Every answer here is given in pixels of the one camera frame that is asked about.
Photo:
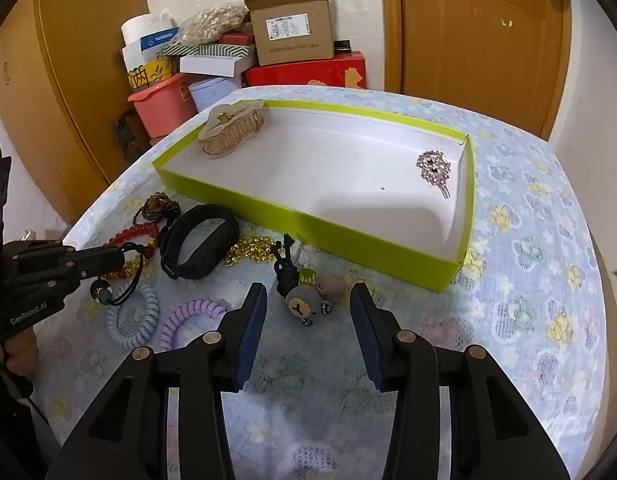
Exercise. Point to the wooden door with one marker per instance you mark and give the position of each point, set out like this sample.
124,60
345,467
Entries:
73,85
478,50

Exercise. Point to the dark red small box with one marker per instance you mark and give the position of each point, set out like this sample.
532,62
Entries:
236,38

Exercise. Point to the person's left hand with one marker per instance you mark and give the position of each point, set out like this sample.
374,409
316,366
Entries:
21,355

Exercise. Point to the green striped box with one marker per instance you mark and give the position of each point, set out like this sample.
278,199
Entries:
208,50

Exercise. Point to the pink rhinestone hair clip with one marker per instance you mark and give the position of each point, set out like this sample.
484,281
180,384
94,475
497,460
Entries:
433,165

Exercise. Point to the black wristband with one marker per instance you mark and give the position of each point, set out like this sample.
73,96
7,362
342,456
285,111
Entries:
176,245

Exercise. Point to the green cardboard box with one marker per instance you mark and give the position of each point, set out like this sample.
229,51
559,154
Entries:
338,175

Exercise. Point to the small black box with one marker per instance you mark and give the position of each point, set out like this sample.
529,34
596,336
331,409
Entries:
343,46

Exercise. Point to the clear bag of nuts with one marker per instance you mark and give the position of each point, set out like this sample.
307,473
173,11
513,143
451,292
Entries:
208,22

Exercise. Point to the yellow printed tin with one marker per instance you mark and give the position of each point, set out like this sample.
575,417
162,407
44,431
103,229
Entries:
153,72

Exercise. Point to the pink plastic bin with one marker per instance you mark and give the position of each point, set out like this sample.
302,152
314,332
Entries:
163,110

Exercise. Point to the lavender plastic bin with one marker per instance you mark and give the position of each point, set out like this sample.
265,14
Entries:
211,92

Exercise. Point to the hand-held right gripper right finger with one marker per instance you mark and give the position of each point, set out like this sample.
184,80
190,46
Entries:
368,340

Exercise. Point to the white carton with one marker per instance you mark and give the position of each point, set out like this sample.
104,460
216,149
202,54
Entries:
131,60

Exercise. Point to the beige hair claw clip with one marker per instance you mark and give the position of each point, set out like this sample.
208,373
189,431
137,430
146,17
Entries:
228,135

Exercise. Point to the white paper roll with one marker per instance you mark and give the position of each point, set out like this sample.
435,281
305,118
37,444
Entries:
143,27

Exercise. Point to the blue and white box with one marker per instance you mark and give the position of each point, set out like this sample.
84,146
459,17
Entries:
158,40

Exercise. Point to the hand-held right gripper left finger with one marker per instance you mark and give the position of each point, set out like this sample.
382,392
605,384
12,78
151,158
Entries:
251,340

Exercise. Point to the white flat box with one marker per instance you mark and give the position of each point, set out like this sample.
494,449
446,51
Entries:
208,65

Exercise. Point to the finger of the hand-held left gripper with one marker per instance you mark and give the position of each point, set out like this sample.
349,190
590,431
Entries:
98,255
53,272

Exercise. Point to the brown cardboard box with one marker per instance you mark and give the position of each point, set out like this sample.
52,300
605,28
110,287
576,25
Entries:
288,35

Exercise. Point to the red gift box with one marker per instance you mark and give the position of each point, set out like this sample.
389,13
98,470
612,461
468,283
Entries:
298,72

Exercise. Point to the person's left forearm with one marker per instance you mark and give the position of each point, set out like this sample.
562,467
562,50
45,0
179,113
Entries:
8,435

